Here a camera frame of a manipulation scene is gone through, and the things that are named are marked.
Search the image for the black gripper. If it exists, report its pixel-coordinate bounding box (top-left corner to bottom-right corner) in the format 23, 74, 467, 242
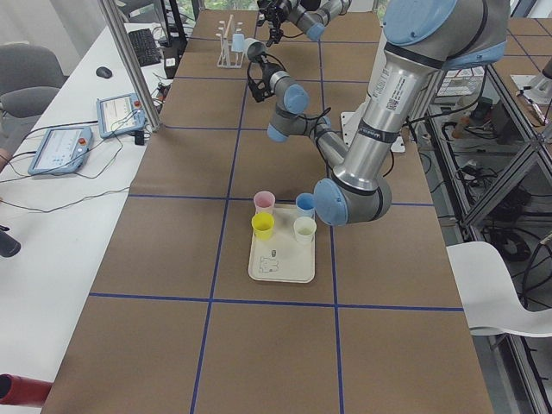
247, 54, 280, 103
257, 0, 290, 47

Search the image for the grey plastic cup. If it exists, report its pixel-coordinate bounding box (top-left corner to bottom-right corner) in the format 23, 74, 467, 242
244, 37, 267, 62

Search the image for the light blue plastic cup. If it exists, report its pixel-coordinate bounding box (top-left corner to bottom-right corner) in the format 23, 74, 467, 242
231, 33, 245, 53

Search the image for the yellow plastic cup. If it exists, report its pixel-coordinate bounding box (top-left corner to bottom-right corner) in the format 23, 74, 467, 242
251, 211, 275, 241

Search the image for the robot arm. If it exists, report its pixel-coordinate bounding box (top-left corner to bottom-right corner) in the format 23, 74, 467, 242
244, 0, 510, 226
256, 0, 351, 47

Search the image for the pink plastic cup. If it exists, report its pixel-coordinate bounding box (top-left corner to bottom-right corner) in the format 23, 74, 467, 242
253, 191, 275, 214

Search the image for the pale green plastic cup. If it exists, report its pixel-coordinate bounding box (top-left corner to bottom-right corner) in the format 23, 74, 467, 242
293, 216, 317, 245

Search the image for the black keyboard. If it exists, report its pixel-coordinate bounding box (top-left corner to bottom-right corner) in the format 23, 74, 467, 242
128, 28, 161, 67

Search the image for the far teach pendant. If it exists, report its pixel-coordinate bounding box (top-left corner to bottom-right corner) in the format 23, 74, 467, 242
96, 93, 146, 139

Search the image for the teach pendant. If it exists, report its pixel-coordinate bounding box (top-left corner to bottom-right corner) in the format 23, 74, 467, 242
28, 127, 92, 176
96, 93, 146, 139

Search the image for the black computer mouse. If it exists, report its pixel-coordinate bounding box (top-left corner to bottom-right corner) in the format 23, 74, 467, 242
96, 66, 113, 79

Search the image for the cream plastic tray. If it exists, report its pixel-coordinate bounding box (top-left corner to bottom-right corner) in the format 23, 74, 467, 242
248, 204, 316, 283

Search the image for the near teach pendant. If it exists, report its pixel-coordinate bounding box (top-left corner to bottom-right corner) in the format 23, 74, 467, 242
28, 127, 92, 176

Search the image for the grey office chair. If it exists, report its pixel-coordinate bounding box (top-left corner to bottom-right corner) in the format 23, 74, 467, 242
1, 43, 67, 118

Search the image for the white chair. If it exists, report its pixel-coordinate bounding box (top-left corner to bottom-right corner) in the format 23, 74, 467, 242
447, 241, 551, 337

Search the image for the red cylinder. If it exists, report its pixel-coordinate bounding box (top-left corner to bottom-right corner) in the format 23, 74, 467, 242
1, 373, 53, 408

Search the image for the white wire cup rack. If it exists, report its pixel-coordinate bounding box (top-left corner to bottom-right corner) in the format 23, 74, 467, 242
216, 14, 244, 69

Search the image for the aluminium frame post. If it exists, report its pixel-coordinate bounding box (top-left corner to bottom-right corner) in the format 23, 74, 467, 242
98, 0, 160, 132

